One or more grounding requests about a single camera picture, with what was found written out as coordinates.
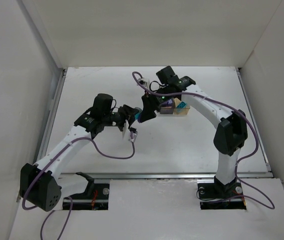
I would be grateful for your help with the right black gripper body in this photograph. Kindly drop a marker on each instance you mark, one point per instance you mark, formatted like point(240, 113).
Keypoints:
point(151, 105)

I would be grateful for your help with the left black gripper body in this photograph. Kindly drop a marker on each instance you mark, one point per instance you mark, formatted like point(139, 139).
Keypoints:
point(126, 114)

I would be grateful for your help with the purple arch lego piece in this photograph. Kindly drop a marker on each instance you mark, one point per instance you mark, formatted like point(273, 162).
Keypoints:
point(168, 103)

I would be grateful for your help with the teal purple lego stack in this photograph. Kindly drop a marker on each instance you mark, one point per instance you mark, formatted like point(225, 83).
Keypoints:
point(138, 116)

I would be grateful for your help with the teal lego with purple arch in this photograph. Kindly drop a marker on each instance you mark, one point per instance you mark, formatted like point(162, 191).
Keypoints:
point(181, 105)

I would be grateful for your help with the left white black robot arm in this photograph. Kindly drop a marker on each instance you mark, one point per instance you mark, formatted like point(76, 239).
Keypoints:
point(40, 183)

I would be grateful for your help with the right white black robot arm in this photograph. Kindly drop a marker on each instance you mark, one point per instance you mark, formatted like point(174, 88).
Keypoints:
point(230, 124)

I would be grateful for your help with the grey transparent container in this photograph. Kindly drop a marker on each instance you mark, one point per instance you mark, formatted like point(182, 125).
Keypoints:
point(167, 110)

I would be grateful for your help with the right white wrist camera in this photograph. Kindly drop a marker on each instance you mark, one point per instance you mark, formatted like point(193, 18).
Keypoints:
point(144, 81)

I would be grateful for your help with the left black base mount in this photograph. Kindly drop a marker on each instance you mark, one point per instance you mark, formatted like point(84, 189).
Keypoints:
point(99, 193)

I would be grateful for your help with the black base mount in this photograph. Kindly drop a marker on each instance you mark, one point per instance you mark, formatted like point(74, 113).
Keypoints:
point(99, 193)
point(212, 197)

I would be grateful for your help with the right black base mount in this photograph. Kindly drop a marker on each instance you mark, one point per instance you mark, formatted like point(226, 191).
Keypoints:
point(212, 197)

